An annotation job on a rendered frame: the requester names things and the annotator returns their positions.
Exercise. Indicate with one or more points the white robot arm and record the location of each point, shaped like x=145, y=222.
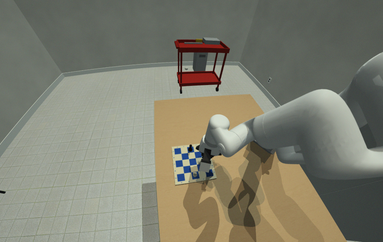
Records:
x=319, y=129

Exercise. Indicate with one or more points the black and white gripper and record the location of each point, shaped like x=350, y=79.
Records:
x=202, y=146

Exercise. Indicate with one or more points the blue and cream chessboard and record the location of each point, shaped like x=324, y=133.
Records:
x=186, y=162

